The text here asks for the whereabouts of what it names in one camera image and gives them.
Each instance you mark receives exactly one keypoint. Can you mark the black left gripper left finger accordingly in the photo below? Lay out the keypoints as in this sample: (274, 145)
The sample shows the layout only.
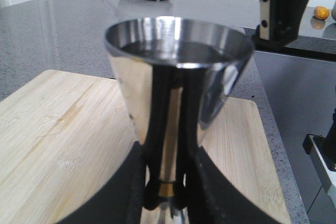
(120, 200)

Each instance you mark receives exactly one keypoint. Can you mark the light wooden cutting board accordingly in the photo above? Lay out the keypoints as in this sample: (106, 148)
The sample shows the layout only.
(63, 136)

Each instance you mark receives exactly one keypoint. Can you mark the small orange fruit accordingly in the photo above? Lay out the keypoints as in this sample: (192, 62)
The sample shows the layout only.
(321, 13)

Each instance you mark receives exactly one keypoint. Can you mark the black metal stand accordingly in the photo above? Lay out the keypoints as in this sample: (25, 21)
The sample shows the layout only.
(322, 153)

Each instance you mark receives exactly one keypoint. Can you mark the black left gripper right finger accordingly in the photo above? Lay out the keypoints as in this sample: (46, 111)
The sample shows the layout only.
(212, 198)

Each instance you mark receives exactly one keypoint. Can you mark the silver steel jigger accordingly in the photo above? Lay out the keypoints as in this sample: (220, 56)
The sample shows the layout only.
(175, 75)

